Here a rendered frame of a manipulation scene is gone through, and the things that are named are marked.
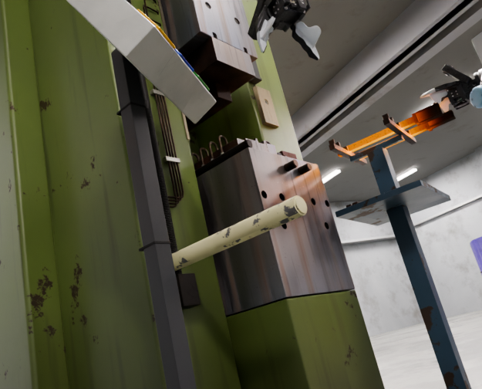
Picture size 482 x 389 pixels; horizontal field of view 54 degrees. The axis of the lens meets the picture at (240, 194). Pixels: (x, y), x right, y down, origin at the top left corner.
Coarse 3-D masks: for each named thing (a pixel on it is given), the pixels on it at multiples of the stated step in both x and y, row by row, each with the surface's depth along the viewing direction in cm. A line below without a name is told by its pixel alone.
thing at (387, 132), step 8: (416, 112) 170; (424, 112) 169; (432, 112) 168; (440, 112) 166; (408, 120) 171; (416, 120) 169; (424, 120) 168; (376, 136) 177; (384, 136) 176; (352, 144) 182; (360, 144) 180; (368, 144) 181
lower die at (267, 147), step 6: (246, 138) 151; (228, 144) 149; (234, 144) 147; (252, 144) 152; (258, 144) 155; (264, 144) 158; (270, 144) 160; (228, 150) 149; (264, 150) 156; (270, 150) 159; (210, 156) 154; (216, 156) 152; (198, 162) 158; (204, 162) 156
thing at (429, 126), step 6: (444, 114) 175; (450, 114) 174; (432, 120) 178; (438, 120) 177; (444, 120) 175; (450, 120) 176; (420, 126) 180; (426, 126) 177; (432, 126) 177; (438, 126) 178; (414, 132) 181; (420, 132) 181; (390, 138) 186
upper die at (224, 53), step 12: (204, 48) 161; (216, 48) 158; (228, 48) 164; (192, 60) 164; (204, 60) 160; (216, 60) 156; (228, 60) 161; (240, 60) 167; (204, 72) 161; (216, 72) 163; (228, 72) 164; (240, 72) 166; (252, 72) 170; (228, 84) 172; (240, 84) 174
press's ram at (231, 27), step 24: (168, 0) 168; (192, 0) 159; (216, 0) 171; (240, 0) 185; (168, 24) 167; (192, 24) 158; (216, 24) 164; (240, 24) 177; (192, 48) 163; (240, 48) 170
